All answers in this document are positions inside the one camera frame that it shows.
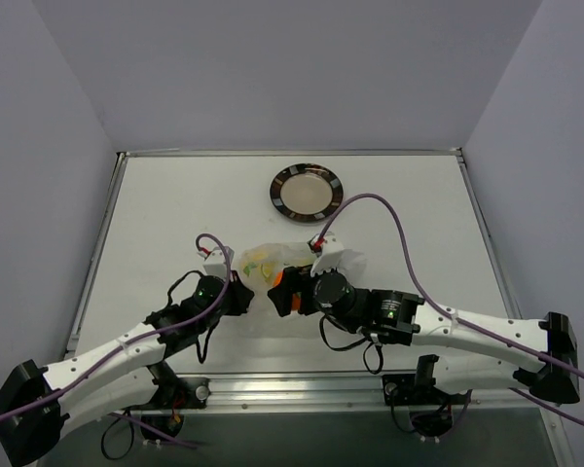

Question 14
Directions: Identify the clear printed plastic bag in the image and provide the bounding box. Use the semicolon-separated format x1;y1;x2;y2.
233;242;317;339

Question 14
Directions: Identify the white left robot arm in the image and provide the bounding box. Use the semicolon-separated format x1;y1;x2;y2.
0;274;254;466

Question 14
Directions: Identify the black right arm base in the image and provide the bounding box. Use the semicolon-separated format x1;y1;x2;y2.
382;354;472;444

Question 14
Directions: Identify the aluminium front rail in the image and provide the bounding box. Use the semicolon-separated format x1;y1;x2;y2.
126;372;561;417

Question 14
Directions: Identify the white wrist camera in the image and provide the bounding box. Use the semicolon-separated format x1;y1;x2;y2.
198;246;235;280
308;232;345;277

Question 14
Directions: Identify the orange fake persimmon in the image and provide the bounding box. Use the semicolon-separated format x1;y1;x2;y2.
268;270;301;317

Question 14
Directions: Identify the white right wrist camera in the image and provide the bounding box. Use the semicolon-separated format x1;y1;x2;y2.
308;232;345;277

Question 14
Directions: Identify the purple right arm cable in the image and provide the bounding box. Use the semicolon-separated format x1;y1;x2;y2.
313;193;584;432

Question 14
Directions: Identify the yellow fake lemon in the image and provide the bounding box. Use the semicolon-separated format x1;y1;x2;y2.
237;244;281;289

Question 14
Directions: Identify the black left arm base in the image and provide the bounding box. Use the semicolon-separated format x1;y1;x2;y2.
100;363;211;461

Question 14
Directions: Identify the brown rimmed ceramic plate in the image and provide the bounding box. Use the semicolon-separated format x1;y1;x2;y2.
269;163;345;224

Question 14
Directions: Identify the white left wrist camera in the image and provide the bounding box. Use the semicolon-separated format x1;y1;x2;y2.
198;246;235;280

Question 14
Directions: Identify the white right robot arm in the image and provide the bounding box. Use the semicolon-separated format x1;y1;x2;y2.
268;267;580;404

